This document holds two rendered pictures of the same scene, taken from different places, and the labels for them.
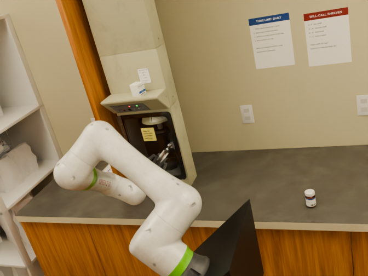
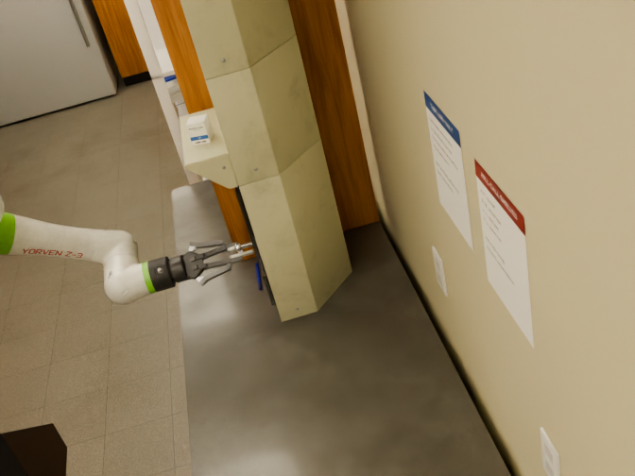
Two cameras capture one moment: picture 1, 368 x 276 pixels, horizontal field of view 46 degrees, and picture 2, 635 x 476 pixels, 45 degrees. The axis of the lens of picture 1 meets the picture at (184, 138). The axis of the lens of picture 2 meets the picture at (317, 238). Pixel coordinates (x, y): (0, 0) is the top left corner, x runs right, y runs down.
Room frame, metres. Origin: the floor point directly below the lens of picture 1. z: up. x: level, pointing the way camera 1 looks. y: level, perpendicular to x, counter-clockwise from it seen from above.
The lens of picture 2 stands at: (1.36, -1.61, 2.36)
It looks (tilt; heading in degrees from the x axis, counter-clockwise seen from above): 33 degrees down; 62
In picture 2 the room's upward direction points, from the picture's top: 15 degrees counter-clockwise
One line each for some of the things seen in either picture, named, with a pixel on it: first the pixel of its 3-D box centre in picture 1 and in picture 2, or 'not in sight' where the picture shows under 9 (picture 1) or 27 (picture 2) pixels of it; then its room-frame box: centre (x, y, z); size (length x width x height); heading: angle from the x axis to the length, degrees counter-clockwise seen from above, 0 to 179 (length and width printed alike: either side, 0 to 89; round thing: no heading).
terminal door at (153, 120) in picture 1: (152, 147); (250, 226); (2.12, 0.17, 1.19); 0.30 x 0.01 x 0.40; 64
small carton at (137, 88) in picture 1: (137, 88); (199, 129); (2.06, 0.16, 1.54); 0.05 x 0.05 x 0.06; 51
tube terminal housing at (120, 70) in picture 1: (155, 114); (283, 174); (2.24, 0.12, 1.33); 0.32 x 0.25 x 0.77; 65
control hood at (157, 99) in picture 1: (135, 104); (207, 149); (2.07, 0.20, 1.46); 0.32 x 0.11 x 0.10; 65
